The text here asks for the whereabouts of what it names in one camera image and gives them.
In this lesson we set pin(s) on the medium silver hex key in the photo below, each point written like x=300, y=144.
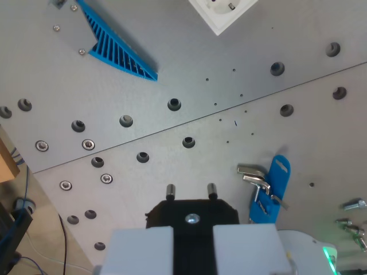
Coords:
x=259, y=183

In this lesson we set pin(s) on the small silver loose bolt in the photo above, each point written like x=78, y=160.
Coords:
x=352, y=229
x=344, y=221
x=360, y=241

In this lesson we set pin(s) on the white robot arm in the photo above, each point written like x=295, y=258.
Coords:
x=306, y=252

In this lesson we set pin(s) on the black metal frame piece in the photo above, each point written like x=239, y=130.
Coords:
x=14, y=226

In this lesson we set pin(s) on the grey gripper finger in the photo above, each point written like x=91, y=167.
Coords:
x=137, y=252
x=246, y=249

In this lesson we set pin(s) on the large silver hex key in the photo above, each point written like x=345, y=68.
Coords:
x=252, y=169

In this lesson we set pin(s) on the silver bolt with washer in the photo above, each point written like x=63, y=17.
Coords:
x=42, y=145
x=88, y=144
x=65, y=185
x=106, y=178

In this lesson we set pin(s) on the blue ribbed wedge part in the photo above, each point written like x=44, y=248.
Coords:
x=114, y=46

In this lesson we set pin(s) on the grey metal bracket plate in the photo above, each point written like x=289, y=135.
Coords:
x=73, y=27

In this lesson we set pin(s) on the white wall socket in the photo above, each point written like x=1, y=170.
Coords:
x=220, y=15

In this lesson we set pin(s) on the brown wooden box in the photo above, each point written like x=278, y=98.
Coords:
x=7, y=160

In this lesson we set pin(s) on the large silver loose bolt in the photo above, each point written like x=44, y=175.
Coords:
x=354, y=204

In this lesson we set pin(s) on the blue hex key holder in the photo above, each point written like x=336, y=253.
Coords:
x=276, y=177

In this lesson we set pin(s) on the small silver hex key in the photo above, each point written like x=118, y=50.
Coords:
x=279, y=200

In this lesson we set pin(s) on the small silver bracket screw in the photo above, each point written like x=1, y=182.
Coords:
x=73, y=8
x=56, y=27
x=82, y=51

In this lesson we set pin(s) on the black two-pin plug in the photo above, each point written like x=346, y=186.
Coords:
x=193, y=209

